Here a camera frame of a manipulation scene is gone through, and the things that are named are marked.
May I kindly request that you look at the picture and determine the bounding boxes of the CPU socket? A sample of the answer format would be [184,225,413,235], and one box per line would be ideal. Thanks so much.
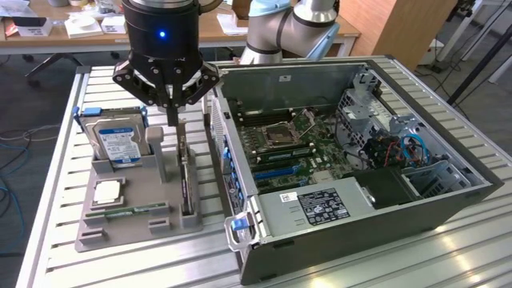
[261,124,297,148]

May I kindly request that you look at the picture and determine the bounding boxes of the grey parts rack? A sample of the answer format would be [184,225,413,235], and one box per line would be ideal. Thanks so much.
[75,125,205,253]

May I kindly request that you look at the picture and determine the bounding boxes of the metal socket cover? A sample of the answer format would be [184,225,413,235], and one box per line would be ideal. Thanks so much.
[293,107,321,130]

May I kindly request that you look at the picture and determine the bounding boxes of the grey power supply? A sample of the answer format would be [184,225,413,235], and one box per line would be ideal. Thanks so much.
[255,176,377,238]

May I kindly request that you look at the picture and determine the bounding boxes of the white box with round dish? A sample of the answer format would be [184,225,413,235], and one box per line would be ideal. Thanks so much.
[63,14,104,39]

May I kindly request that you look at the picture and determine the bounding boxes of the hard disk with blue label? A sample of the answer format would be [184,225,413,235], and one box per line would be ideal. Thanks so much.
[73,104,149,169]

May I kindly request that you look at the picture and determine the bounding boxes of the paper stack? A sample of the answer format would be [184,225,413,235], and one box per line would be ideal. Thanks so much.
[0,0,37,17]

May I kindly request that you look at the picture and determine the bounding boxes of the green motherboard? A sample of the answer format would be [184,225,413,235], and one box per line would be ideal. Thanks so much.
[235,107,357,196]

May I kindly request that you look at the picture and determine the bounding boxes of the black chair base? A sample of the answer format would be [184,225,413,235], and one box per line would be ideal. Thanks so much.
[23,53,87,88]

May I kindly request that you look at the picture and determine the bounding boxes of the blue wire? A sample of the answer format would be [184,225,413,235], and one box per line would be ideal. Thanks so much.
[401,133,432,169]

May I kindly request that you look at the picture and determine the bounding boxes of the metal disk bay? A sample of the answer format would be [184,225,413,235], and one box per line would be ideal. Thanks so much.
[401,160,473,200]
[337,88,396,136]

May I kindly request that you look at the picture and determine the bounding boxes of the black graphics card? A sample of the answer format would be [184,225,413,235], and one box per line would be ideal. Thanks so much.
[175,117,197,217]

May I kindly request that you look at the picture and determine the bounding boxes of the blue expansion slot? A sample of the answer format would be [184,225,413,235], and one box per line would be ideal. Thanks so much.
[251,166,303,181]

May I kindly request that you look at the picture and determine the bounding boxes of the brown cardboard box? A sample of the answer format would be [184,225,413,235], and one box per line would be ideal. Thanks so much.
[231,0,252,19]

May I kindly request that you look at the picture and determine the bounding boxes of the black plastic shroud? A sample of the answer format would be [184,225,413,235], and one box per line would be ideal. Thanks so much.
[353,167,423,211]

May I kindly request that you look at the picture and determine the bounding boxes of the black stand pole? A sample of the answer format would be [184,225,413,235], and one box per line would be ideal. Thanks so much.
[447,28,512,106]

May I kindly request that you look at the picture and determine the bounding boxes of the blue floor cable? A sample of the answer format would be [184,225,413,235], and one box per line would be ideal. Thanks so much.
[0,143,31,256]

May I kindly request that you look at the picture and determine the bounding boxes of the small white box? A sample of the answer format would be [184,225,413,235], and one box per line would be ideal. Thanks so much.
[100,15,128,34]

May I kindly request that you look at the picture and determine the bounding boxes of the red wire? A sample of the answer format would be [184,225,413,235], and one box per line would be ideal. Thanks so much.
[381,140,401,168]

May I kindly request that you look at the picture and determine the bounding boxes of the wooden cabinet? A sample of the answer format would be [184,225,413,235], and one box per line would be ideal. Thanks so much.
[337,0,459,71]

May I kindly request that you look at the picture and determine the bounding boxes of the white box with black top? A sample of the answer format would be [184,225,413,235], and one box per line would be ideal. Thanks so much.
[11,16,53,37]

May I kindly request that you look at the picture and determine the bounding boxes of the white table frame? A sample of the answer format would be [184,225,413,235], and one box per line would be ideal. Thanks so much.
[435,0,512,85]

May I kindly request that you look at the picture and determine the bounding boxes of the white floor cable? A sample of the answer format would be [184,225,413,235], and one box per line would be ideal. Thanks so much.
[0,125,59,142]

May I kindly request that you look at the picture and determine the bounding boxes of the white paper sheets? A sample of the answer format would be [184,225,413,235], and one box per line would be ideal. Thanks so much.
[215,13,249,35]

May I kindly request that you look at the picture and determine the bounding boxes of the silver CPU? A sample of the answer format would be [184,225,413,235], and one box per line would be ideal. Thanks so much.
[92,181,123,205]

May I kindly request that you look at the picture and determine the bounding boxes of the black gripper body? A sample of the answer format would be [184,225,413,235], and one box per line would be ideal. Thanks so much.
[121,0,205,89]

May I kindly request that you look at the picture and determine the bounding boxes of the wooden desk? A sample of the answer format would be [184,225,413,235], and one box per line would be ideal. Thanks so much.
[141,0,361,65]
[0,0,144,56]

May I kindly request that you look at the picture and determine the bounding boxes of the green RAM stick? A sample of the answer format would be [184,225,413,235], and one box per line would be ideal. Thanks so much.
[85,202,167,217]
[255,146,313,162]

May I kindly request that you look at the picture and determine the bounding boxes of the dark grey PC case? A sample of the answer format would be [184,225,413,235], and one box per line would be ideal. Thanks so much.
[201,59,505,286]

